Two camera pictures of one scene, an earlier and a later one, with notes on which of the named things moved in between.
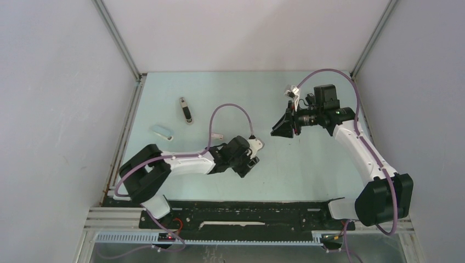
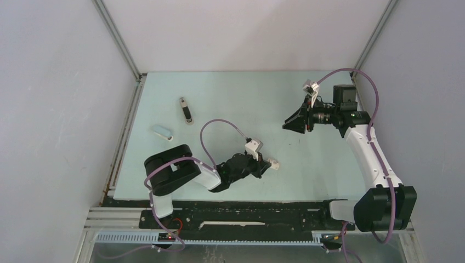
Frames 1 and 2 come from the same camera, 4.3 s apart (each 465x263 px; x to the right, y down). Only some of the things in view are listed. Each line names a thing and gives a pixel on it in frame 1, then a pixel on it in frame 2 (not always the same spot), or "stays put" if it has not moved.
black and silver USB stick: [186, 111] stays put
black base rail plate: [261, 216] stays put
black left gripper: [242, 170] to [260, 166]
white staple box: [220, 137] to [274, 165]
